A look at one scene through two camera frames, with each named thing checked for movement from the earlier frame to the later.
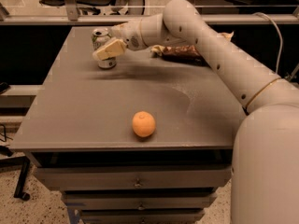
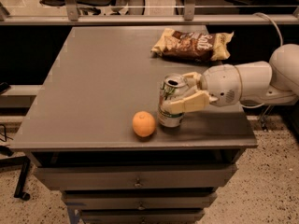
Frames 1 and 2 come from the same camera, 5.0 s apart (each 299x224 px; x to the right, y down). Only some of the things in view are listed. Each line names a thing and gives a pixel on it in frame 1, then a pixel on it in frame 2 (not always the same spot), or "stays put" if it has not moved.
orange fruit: [143, 123] stays put
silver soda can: [99, 36] -> [173, 86]
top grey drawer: [133, 177] stays put
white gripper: [130, 35] -> [221, 84]
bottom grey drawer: [142, 216] stays put
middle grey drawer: [137, 201] stays put
